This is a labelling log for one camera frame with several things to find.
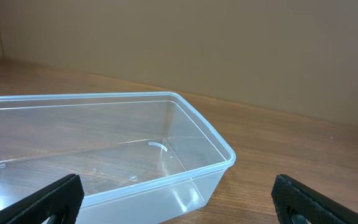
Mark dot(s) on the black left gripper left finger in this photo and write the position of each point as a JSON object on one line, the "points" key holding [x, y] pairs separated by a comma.
{"points": [[57, 203]]}

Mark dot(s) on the clear plastic container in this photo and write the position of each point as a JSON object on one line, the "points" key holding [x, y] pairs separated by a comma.
{"points": [[143, 157]]}

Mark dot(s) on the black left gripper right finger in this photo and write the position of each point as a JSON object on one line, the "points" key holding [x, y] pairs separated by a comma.
{"points": [[296, 203]]}

